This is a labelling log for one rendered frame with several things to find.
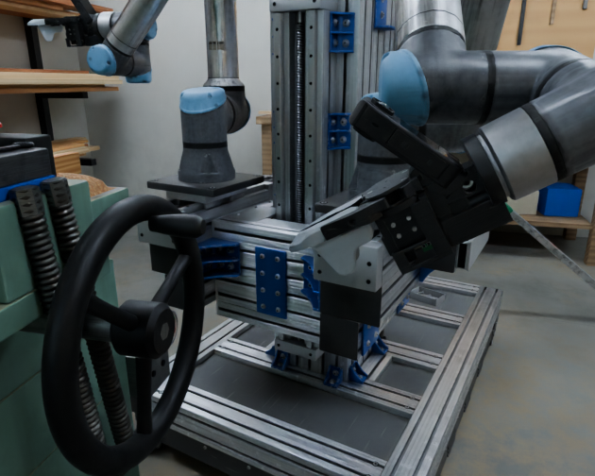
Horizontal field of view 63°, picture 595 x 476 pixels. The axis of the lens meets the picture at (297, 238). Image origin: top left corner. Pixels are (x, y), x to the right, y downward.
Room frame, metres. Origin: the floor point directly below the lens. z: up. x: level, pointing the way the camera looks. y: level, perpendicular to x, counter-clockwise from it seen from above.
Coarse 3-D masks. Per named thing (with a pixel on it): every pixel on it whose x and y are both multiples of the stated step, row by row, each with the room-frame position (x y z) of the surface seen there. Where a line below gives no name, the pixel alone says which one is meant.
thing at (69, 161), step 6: (54, 156) 0.85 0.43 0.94; (60, 156) 0.86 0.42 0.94; (66, 156) 0.87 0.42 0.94; (72, 156) 0.89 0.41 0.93; (78, 156) 0.91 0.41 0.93; (60, 162) 0.86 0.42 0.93; (66, 162) 0.87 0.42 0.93; (72, 162) 0.89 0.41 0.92; (78, 162) 0.91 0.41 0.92; (60, 168) 0.86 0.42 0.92; (66, 168) 0.87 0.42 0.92; (72, 168) 0.89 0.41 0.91; (78, 168) 0.90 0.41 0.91
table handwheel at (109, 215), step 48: (96, 240) 0.40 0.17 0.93; (192, 240) 0.57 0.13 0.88; (192, 288) 0.58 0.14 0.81; (48, 336) 0.34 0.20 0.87; (96, 336) 0.46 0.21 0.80; (144, 336) 0.44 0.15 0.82; (192, 336) 0.57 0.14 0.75; (48, 384) 0.33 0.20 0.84; (144, 384) 0.45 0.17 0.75; (144, 432) 0.44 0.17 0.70
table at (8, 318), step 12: (108, 192) 0.74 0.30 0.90; (120, 192) 0.76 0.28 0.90; (96, 204) 0.70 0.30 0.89; (108, 204) 0.72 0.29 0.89; (96, 216) 0.69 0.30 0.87; (108, 264) 0.55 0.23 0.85; (36, 288) 0.44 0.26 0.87; (24, 300) 0.42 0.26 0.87; (36, 300) 0.43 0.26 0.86; (0, 312) 0.39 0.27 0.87; (12, 312) 0.40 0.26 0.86; (24, 312) 0.42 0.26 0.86; (36, 312) 0.43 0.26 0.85; (0, 324) 0.39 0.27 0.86; (12, 324) 0.40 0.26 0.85; (24, 324) 0.41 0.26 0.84; (0, 336) 0.39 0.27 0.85
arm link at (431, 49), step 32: (416, 0) 0.59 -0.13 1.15; (448, 0) 0.58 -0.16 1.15; (416, 32) 0.55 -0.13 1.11; (448, 32) 0.54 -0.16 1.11; (384, 64) 0.52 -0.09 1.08; (416, 64) 0.51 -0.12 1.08; (448, 64) 0.51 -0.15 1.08; (480, 64) 0.51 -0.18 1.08; (384, 96) 0.52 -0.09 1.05; (416, 96) 0.51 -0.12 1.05; (448, 96) 0.50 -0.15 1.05; (480, 96) 0.50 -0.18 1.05
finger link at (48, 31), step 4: (32, 20) 1.49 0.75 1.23; (36, 20) 1.49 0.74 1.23; (40, 20) 1.49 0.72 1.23; (28, 24) 1.49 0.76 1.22; (32, 24) 1.49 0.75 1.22; (36, 24) 1.49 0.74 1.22; (40, 24) 1.49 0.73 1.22; (44, 24) 1.49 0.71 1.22; (40, 28) 1.49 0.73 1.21; (44, 28) 1.50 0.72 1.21; (48, 28) 1.50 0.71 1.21; (52, 28) 1.50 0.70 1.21; (56, 28) 1.50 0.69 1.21; (60, 28) 1.51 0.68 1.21; (44, 32) 1.50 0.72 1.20; (48, 32) 1.50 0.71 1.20; (52, 32) 1.50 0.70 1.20; (56, 32) 1.51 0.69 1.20; (44, 36) 1.50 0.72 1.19; (48, 36) 1.50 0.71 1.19; (52, 36) 1.50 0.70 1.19; (48, 40) 1.50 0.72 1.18; (52, 40) 1.50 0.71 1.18
